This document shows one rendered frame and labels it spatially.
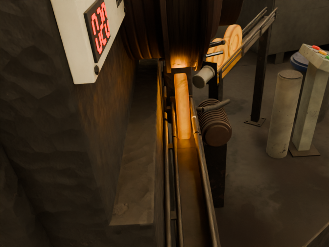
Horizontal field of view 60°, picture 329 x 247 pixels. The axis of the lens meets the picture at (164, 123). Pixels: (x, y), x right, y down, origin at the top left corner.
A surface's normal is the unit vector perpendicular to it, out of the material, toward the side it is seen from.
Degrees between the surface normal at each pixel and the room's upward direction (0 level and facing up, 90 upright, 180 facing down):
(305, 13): 90
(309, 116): 90
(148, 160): 0
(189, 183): 5
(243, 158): 0
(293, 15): 90
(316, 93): 90
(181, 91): 35
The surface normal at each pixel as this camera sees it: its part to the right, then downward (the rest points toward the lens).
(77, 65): 0.01, 0.56
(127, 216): -0.08, -0.83
